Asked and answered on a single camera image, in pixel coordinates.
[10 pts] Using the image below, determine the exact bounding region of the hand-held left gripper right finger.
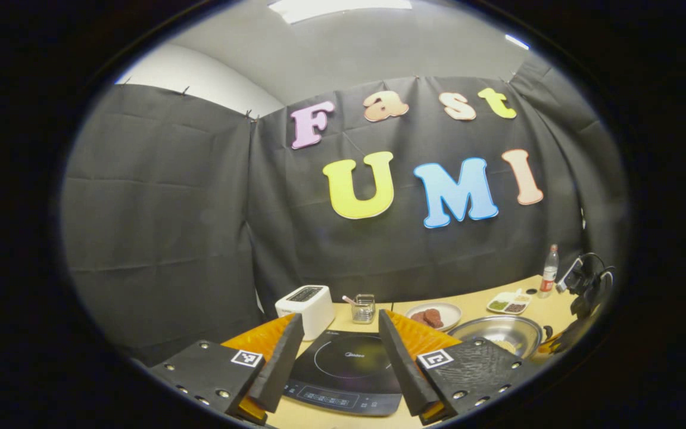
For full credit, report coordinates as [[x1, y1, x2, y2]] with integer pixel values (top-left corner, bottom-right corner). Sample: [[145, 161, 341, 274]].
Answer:
[[378, 309, 543, 427]]

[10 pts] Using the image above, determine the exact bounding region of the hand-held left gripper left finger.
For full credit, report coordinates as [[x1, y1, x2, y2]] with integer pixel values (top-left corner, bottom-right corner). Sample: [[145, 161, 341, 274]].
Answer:
[[149, 313, 305, 427]]

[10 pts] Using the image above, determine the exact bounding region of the black induction cooktop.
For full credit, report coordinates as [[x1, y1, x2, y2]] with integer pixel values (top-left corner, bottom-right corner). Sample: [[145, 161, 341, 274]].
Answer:
[[283, 331, 403, 416]]

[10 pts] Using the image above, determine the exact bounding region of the stainless steel pot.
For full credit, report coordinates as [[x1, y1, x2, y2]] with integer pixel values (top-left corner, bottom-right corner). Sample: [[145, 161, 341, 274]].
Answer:
[[447, 315, 553, 361]]

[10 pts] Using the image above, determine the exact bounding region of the clear plastic water bottle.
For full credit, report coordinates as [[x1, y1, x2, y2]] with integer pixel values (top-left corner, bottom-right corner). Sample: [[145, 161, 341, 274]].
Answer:
[[539, 244, 560, 299]]

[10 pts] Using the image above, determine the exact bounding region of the white toaster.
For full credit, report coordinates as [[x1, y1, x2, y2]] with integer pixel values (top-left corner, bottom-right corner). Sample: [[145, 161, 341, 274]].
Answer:
[[275, 285, 336, 341]]

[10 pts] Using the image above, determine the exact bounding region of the white divided bean dish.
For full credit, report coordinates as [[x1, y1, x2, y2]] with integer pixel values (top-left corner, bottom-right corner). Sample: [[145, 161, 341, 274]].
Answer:
[[487, 290, 533, 315]]

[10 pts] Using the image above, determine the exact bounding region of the white round plate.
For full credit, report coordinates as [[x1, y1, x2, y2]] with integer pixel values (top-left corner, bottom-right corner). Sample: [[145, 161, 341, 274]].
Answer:
[[405, 301, 463, 332]]

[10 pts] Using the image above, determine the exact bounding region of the black backdrop cloth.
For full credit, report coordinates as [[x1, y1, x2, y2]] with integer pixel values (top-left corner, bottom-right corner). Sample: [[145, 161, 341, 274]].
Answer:
[[60, 51, 629, 367]]

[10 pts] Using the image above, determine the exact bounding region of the long ceiling light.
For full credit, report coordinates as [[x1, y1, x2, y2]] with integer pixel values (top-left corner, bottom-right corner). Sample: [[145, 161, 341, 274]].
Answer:
[[267, 0, 413, 24]]

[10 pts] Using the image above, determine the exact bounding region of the wire mesh basket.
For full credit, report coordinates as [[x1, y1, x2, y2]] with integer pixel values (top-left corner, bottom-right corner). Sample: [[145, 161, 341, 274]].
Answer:
[[351, 294, 376, 324]]

